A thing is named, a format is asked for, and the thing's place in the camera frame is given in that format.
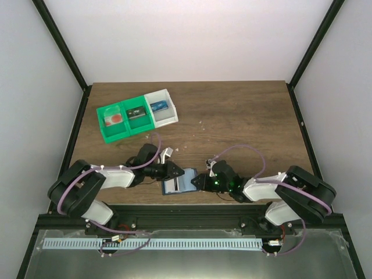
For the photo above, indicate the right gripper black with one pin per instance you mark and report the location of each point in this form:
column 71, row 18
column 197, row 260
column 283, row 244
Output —
column 204, row 182

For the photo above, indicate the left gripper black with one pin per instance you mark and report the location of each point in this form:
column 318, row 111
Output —
column 169, row 170

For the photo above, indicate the blue card holder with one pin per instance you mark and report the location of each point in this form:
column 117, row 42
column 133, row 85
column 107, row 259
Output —
column 181, row 184

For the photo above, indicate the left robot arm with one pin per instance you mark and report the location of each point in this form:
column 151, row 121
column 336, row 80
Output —
column 74, row 193

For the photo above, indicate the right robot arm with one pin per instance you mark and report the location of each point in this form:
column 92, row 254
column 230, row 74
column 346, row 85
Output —
column 293, row 195

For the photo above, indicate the black card stack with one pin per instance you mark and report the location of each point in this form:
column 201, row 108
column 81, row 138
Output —
column 135, row 113

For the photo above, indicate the blue card stack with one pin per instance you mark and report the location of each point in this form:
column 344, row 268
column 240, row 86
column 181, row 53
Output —
column 159, row 105

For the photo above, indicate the red white card stack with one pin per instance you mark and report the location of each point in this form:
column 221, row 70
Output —
column 112, row 120

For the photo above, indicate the white bin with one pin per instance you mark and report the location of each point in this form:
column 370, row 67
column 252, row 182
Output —
column 164, row 117

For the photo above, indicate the middle green bin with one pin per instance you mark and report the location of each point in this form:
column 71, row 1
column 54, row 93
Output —
column 141, row 124

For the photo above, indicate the green bin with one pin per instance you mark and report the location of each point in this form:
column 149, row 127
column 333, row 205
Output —
column 141, row 124
column 112, row 133

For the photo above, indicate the left green bin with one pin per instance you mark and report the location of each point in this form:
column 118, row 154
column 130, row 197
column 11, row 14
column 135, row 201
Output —
column 112, row 133

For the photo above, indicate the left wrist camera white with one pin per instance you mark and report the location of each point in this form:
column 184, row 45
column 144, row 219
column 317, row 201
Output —
column 165, row 154

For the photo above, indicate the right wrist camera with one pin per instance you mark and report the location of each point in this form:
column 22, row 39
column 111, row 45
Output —
column 220, row 172

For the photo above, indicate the light blue cable duct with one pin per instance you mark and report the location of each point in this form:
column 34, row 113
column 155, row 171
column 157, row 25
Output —
column 234, row 244

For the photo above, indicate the black aluminium frame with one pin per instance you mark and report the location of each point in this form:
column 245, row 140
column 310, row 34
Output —
column 185, row 217

